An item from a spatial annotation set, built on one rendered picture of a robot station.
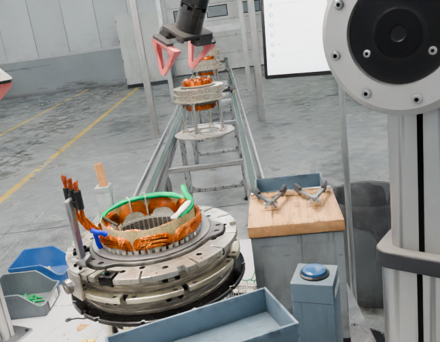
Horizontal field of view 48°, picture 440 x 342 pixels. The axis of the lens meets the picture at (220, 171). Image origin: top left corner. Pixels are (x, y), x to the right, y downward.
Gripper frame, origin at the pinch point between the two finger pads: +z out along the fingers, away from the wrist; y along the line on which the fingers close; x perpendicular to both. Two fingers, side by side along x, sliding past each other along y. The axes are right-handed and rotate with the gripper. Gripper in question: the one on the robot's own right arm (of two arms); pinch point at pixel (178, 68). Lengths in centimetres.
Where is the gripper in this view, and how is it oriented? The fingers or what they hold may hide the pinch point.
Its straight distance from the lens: 112.4
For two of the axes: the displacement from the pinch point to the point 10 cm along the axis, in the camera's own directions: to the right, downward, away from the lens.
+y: -5.9, 3.1, -7.4
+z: -2.8, 7.9, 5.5
